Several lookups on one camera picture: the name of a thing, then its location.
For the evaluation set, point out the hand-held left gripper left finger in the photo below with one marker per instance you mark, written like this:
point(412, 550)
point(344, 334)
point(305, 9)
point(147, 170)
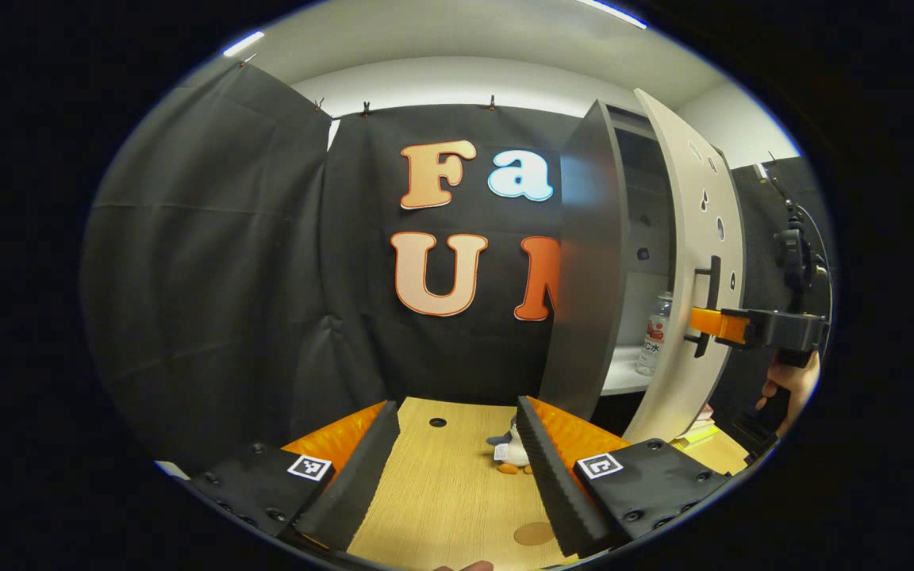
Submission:
point(358, 484)

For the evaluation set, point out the yellow paperback book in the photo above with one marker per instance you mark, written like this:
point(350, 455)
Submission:
point(699, 438)

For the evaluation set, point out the gray cabinet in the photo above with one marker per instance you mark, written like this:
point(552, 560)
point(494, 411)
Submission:
point(584, 277)

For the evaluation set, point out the clear plastic bottle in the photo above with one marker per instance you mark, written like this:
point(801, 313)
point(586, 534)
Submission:
point(654, 333)

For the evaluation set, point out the ceiling light strip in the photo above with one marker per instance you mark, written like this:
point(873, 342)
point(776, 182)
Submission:
point(612, 13)
point(243, 44)

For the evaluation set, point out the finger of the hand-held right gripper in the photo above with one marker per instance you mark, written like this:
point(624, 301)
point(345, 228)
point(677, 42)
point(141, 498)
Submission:
point(711, 323)

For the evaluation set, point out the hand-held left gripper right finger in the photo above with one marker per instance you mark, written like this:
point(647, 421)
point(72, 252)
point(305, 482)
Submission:
point(556, 484)

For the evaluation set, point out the small paperback book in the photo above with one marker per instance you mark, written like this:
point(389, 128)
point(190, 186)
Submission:
point(704, 414)

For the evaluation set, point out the penguin plush toy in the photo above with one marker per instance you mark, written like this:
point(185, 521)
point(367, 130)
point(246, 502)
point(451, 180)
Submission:
point(508, 452)

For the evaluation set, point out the round cork coaster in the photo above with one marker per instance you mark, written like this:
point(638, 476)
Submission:
point(535, 534)

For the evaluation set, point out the black backdrop cloth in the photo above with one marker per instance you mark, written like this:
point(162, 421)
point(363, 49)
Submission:
point(227, 277)

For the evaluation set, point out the white cabinet door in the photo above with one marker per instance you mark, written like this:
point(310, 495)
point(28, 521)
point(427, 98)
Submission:
point(699, 381)

